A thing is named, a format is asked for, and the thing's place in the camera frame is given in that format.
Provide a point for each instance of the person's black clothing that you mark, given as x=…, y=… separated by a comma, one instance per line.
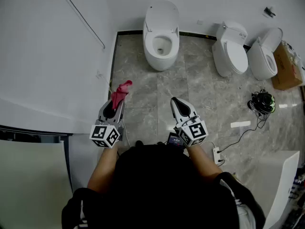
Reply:
x=155, y=187

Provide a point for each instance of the white toilet with tank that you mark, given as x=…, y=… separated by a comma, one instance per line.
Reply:
x=231, y=54

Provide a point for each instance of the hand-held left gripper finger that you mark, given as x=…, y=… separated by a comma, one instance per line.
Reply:
x=101, y=116
x=119, y=117

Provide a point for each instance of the white toilet with raised lid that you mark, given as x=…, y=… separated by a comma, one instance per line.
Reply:
x=259, y=56

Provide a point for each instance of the white flat panel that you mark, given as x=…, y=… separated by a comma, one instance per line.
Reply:
x=31, y=185

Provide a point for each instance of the person's right forearm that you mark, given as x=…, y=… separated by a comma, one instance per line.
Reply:
x=202, y=161

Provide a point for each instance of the white counter block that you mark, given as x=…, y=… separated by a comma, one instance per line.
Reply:
x=278, y=182

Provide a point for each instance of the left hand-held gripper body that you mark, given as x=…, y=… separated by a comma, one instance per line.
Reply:
x=104, y=133

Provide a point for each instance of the white oval tankless toilet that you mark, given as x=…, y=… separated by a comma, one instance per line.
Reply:
x=162, y=61

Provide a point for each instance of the brown cardboard box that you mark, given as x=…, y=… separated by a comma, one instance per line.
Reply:
x=286, y=73

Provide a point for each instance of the black wall fixture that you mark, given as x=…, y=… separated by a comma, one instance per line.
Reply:
x=269, y=11

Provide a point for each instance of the small black screen device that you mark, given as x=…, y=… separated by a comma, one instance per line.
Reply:
x=175, y=139

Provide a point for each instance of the white power strip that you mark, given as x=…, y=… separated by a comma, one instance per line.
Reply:
x=217, y=155

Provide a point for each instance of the person's left forearm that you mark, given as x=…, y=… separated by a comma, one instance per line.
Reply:
x=102, y=170

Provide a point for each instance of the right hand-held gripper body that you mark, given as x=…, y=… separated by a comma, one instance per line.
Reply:
x=195, y=130

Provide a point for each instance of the black headset with green trim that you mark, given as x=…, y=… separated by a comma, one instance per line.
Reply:
x=263, y=101

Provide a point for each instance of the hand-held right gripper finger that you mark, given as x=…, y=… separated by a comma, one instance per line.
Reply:
x=192, y=112
x=175, y=113

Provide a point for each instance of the red cleaning cloth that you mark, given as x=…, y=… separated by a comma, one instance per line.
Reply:
x=120, y=92

